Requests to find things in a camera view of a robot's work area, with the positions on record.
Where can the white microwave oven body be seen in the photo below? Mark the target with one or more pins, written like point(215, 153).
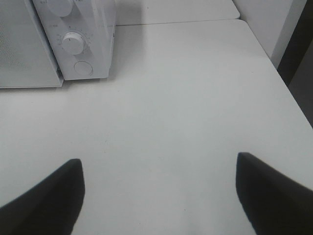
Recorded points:
point(94, 20)

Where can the round microwave door button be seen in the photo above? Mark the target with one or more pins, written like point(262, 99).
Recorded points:
point(83, 68)

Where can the lower white microwave knob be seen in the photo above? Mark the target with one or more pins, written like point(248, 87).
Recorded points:
point(73, 43)

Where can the upper white microwave knob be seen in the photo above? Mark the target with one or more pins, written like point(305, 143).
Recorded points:
point(60, 8)

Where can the white microwave knob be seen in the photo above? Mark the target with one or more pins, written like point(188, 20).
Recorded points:
point(60, 8)
point(73, 43)

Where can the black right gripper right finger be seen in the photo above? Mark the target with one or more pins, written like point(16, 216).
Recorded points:
point(274, 203)

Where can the white microwave door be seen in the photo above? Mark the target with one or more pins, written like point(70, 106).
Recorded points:
point(26, 57)

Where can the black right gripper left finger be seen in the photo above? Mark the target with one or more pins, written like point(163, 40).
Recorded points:
point(51, 207)

